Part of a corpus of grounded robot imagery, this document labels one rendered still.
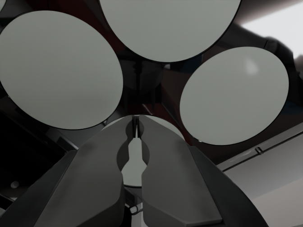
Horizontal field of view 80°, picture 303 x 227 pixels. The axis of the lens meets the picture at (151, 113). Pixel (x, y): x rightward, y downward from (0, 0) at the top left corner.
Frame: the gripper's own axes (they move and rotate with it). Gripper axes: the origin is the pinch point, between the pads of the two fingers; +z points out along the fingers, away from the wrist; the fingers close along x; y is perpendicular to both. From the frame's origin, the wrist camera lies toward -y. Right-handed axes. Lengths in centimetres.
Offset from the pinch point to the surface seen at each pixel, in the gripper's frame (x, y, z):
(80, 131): -5.6, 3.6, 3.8
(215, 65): 6.6, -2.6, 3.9
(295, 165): 27.6, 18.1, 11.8
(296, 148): 26.4, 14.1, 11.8
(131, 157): -0.9, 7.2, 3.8
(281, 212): 136, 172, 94
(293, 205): 145, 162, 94
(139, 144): 0.0, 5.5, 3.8
